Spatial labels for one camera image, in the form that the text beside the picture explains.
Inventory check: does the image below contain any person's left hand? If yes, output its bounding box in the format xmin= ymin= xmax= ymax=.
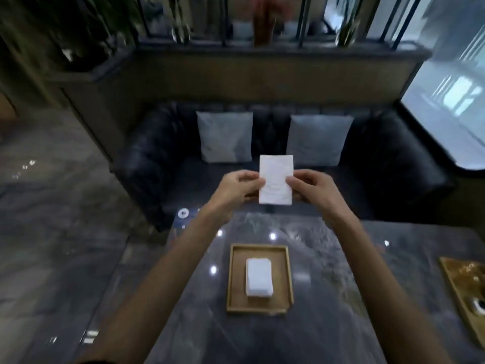
xmin=209 ymin=170 xmax=266 ymax=220

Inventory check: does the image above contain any person's right hand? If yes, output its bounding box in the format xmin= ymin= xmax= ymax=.
xmin=285 ymin=169 xmax=343 ymax=219

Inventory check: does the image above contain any white paper napkin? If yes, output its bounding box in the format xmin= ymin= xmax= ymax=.
xmin=259 ymin=155 xmax=295 ymax=206

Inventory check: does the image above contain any person's right forearm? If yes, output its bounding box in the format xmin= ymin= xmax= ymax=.
xmin=320 ymin=204 xmax=455 ymax=364

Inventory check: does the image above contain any person's left forearm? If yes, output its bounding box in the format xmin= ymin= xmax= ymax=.
xmin=76 ymin=202 xmax=237 ymax=364

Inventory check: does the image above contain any grey cushion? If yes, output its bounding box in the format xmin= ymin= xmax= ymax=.
xmin=286 ymin=115 xmax=354 ymax=167
xmin=196 ymin=111 xmax=254 ymax=164

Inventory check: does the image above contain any stack of white napkins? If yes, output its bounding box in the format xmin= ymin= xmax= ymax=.
xmin=246 ymin=258 xmax=274 ymax=298

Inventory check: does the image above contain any dark leather sofa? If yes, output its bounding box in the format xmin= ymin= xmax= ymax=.
xmin=110 ymin=102 xmax=457 ymax=232

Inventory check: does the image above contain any wooden partition counter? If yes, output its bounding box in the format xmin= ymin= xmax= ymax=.
xmin=45 ymin=41 xmax=433 ymax=161

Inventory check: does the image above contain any wooden tray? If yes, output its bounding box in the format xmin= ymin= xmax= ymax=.
xmin=226 ymin=244 xmax=295 ymax=314

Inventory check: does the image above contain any red flower vase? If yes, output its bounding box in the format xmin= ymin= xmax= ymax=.
xmin=250 ymin=0 xmax=279 ymax=46

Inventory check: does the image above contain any black metal railing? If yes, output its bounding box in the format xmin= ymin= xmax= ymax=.
xmin=133 ymin=0 xmax=423 ymax=50

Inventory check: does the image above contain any wooden board with round holder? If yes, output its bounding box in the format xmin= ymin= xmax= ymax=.
xmin=439 ymin=256 xmax=485 ymax=339

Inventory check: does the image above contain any green potted plant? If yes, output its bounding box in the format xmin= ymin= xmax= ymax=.
xmin=23 ymin=0 xmax=141 ymax=72

